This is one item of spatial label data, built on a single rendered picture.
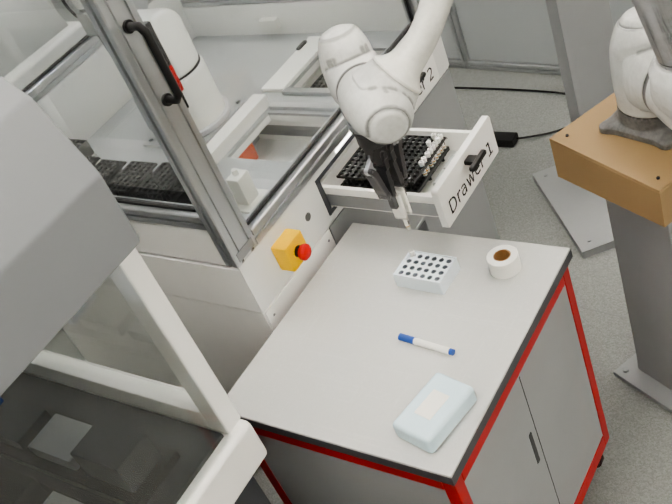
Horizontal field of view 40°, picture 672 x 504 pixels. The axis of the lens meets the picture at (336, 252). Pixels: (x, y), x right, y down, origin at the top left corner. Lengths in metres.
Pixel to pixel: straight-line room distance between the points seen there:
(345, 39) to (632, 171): 0.72
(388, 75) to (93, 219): 0.55
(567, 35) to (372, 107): 1.51
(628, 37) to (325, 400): 0.97
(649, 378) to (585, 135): 0.86
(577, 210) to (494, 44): 1.16
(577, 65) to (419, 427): 1.61
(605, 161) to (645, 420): 0.87
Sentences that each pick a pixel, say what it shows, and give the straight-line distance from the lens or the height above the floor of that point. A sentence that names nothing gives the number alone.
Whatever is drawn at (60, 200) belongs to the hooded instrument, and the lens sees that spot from 1.40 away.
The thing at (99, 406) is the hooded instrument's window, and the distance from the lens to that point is 1.53.
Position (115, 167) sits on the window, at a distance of 2.12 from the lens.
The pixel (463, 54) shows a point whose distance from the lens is 4.33.
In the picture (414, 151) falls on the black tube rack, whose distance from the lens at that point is 2.27.
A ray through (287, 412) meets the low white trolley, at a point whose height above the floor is 0.76.
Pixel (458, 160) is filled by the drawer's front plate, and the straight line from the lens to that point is 2.14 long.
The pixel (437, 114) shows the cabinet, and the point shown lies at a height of 0.72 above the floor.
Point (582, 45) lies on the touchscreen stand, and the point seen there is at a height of 0.62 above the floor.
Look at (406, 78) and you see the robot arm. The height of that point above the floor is 1.36.
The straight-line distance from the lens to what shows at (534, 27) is 4.08.
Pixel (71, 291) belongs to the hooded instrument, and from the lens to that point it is 1.43.
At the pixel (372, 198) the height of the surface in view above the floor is 0.87.
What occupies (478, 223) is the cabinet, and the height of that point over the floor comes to 0.27.
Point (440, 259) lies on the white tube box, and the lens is 2.10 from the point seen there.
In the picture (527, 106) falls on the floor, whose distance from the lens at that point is 3.98.
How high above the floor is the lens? 2.14
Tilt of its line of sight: 37 degrees down
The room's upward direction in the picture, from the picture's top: 24 degrees counter-clockwise
